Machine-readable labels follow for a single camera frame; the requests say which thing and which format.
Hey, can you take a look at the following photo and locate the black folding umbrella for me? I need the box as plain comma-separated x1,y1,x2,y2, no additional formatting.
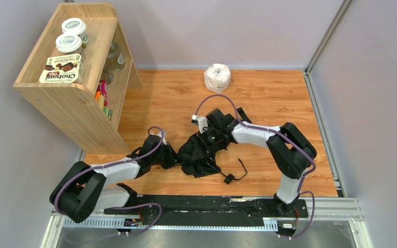
177,117,243,184

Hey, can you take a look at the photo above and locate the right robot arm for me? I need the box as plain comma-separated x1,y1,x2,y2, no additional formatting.
191,107,317,214

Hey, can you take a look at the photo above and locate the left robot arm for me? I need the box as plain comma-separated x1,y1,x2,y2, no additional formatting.
49,134,177,223

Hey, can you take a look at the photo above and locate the white paper towel roll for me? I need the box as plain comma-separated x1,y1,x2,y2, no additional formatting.
204,64,232,93

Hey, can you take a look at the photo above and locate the wooden shelf unit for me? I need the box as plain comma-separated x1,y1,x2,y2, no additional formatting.
13,3,141,154

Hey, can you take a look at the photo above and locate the Chobani yogurt flip pack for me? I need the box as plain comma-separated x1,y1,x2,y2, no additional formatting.
39,53,85,84

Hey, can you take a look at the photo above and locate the white lidded cup near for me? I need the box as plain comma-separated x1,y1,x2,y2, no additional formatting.
55,33,86,62

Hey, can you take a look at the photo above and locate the white lidded cup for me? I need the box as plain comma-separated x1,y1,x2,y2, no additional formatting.
55,33,86,62
62,18,88,49

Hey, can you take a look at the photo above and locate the white lidded cup far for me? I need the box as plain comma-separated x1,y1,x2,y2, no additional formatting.
62,18,88,49

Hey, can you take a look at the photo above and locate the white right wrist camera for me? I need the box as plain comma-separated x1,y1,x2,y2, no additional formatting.
191,115,208,133

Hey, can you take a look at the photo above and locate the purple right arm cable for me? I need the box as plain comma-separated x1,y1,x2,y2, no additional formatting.
193,94,317,239

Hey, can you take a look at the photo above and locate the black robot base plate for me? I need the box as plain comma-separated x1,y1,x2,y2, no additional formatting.
104,195,309,227

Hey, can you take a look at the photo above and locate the aluminium frame rail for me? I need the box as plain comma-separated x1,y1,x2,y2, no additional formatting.
41,195,373,247

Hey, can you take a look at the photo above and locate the corner aluminium post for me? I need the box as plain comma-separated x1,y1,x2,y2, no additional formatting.
304,0,354,75

